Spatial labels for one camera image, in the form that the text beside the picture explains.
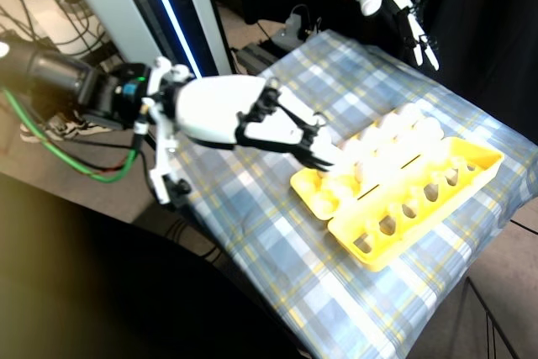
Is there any black white sneaker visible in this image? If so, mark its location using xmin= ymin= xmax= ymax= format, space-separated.
xmin=19 ymin=122 xmax=55 ymax=145
xmin=52 ymin=110 xmax=113 ymax=137

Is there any wrist camera on white bracket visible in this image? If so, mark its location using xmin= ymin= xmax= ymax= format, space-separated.
xmin=148 ymin=139 xmax=191 ymax=209

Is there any grey clamp device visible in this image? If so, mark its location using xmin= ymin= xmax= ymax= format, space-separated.
xmin=272 ymin=3 xmax=324 ymax=47

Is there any black curtain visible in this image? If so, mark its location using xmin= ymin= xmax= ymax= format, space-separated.
xmin=222 ymin=0 xmax=538 ymax=135

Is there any yellow egg carton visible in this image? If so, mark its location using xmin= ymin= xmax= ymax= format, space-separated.
xmin=289 ymin=103 xmax=505 ymax=273

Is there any blue yellow plaid cloth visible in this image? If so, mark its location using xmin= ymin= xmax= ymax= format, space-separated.
xmin=176 ymin=29 xmax=538 ymax=359

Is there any black metal frame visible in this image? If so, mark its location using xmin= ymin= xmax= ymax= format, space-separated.
xmin=229 ymin=41 xmax=291 ymax=79

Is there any thick green cable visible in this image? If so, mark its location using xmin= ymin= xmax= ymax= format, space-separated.
xmin=1 ymin=87 xmax=140 ymax=185

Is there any grey column with blue light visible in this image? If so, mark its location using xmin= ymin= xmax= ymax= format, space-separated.
xmin=56 ymin=0 xmax=240 ymax=82

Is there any white desk with cables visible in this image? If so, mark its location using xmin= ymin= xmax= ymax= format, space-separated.
xmin=0 ymin=0 xmax=107 ymax=65

